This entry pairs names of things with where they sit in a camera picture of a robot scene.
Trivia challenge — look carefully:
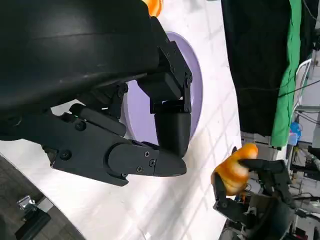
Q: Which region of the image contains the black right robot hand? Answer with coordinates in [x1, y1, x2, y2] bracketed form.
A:
[211, 146, 298, 240]

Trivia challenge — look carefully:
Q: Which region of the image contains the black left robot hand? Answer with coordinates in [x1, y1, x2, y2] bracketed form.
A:
[0, 0, 194, 187]

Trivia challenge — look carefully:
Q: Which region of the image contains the orange white toy bread roll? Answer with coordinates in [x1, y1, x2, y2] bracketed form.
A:
[211, 143, 259, 197]
[146, 0, 164, 18]

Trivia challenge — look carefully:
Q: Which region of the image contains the blue plastic object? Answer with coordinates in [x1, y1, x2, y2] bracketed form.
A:
[289, 121, 303, 146]

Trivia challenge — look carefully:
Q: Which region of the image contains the green cloth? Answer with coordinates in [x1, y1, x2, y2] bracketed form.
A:
[271, 0, 304, 151]

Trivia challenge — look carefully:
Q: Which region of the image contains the lilac plate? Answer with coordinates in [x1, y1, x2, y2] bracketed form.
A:
[119, 31, 204, 148]

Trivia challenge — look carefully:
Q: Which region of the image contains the black backdrop curtain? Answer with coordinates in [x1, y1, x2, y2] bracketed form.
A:
[221, 0, 320, 137]

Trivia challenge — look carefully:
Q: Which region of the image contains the black cable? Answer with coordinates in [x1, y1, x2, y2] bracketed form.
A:
[239, 81, 320, 98]

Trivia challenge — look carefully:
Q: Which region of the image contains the black bracket with metal clamp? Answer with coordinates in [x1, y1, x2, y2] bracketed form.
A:
[14, 196, 55, 240]

